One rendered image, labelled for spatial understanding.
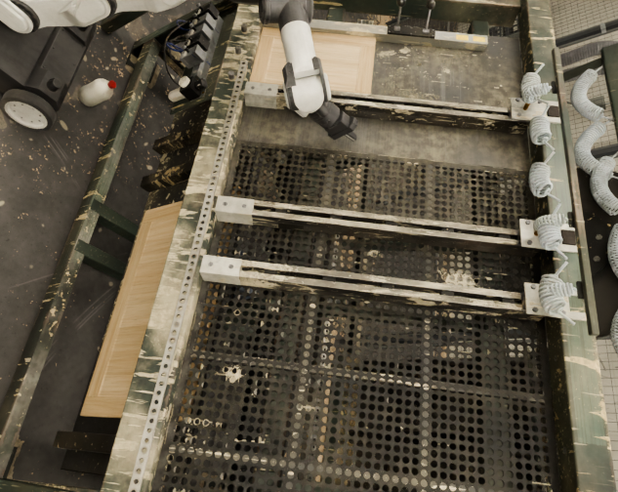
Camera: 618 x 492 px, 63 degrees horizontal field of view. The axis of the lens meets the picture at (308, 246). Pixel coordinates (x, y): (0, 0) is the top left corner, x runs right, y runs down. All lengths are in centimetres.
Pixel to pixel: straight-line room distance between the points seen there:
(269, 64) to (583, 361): 156
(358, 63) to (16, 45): 136
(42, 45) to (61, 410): 151
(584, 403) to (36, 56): 230
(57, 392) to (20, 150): 102
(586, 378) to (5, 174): 219
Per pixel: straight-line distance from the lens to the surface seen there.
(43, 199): 243
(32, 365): 213
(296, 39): 153
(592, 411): 162
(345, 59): 221
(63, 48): 249
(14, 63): 236
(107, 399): 204
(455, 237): 170
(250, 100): 202
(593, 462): 160
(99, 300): 250
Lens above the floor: 204
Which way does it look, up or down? 31 degrees down
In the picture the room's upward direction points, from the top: 80 degrees clockwise
